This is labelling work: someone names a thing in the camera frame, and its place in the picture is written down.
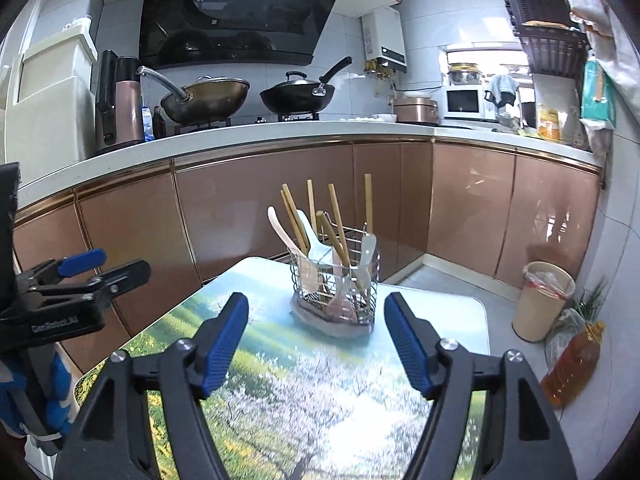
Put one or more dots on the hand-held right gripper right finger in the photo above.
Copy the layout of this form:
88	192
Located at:
407	345

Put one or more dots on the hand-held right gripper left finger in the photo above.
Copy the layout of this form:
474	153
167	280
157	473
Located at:
225	350

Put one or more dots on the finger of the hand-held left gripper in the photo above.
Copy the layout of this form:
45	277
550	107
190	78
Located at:
82	261
125	275

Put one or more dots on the short pink spoon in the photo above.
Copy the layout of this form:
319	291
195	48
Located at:
345	300

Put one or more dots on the white spoon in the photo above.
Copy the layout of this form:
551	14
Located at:
367	255

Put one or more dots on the long pink spoon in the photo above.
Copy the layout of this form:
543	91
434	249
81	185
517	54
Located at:
280	230

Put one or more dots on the light blue spoon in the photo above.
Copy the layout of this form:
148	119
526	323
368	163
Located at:
310	237

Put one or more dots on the person's left hand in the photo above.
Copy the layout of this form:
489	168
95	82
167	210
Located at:
57	395

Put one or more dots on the beige trash bin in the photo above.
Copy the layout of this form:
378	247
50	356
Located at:
537	310

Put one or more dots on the blue white carton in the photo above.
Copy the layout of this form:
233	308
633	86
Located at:
148	125

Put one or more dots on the dark sauce bottle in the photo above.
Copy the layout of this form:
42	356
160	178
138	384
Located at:
159	125

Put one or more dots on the white plastic storage box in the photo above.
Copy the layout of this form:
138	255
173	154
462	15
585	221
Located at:
50	110

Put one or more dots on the clear plastic bag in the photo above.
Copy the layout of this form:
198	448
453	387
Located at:
562	330

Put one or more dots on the brown thermos kettle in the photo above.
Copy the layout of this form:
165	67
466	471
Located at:
127	110

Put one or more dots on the cooking oil bottle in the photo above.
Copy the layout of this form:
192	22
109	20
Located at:
570	365

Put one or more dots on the green plant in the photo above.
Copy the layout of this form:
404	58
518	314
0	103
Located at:
590	302

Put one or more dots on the golden wok with lid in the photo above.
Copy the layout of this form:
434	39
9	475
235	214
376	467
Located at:
215	97

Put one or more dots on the white kitchen countertop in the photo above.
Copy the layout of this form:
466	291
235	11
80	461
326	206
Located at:
300	127

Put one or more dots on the brown rice cooker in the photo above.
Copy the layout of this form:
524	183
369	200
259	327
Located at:
415	110

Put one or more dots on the black wok with lid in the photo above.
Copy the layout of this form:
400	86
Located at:
295	100

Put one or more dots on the white microwave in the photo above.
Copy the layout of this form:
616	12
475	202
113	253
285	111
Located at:
462	101

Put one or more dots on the yellow bottle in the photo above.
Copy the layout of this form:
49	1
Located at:
550	125

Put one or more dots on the light blue towel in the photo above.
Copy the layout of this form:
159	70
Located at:
500	85

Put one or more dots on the steel steamer pot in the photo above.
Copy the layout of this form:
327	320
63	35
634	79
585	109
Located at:
465	75

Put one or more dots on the black range hood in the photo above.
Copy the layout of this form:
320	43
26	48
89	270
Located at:
240	5

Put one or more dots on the white water heater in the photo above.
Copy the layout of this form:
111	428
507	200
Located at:
385	35

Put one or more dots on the green tissue pack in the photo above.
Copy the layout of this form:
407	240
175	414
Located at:
597	95

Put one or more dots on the hanging plastic bags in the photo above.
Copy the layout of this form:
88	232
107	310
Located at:
605	30

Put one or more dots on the black wall rack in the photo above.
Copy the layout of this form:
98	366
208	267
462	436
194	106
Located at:
545	10

